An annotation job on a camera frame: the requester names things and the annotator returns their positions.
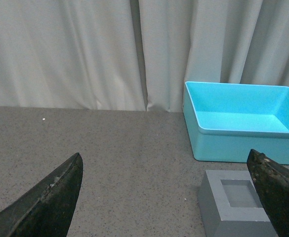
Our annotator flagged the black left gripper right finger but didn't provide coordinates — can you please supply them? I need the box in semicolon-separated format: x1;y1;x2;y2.
247;149;289;237

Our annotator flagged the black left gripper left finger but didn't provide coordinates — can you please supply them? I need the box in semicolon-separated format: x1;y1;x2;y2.
0;153;83;237

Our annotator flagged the gray block with square hole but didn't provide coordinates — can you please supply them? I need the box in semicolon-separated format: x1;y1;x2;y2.
198;170;276;237

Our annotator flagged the blue plastic box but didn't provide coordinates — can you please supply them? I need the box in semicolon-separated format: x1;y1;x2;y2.
183;81;289;165

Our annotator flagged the white curtain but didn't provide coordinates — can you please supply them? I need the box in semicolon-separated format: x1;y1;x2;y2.
0;0;289;112

